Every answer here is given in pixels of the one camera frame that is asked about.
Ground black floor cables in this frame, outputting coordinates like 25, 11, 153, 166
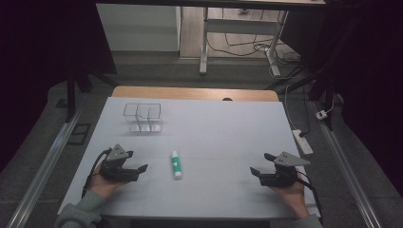
206, 8, 301, 66

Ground white table mat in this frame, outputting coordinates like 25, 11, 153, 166
57, 96, 321, 220

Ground person's left hand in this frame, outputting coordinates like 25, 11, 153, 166
89, 163, 128, 200

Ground clear plastic compartment organizer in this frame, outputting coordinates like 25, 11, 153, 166
123, 102, 164, 134

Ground black stand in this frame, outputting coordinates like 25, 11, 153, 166
64, 61, 119, 124
265, 61, 337, 131

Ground person's right hand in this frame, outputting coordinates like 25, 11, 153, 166
269, 169, 311, 219

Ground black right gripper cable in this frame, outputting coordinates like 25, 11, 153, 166
296, 170, 324, 223

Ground white desk frame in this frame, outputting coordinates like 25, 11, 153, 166
198, 6, 290, 78

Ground black floor plate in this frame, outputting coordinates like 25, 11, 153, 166
67, 123, 92, 146

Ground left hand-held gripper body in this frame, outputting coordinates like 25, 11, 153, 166
99, 143, 141, 183

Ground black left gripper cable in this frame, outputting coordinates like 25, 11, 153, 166
81, 147, 113, 200

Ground metal floor rail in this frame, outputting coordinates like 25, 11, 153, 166
311, 100, 383, 228
5, 108, 84, 228

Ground white power strip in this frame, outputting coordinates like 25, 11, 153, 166
291, 128, 315, 157

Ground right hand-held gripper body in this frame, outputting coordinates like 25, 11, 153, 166
259, 151, 312, 188

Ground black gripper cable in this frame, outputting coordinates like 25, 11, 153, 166
81, 147, 113, 200
296, 170, 324, 223

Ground white and green glue stick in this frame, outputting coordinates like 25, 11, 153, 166
170, 150, 183, 181

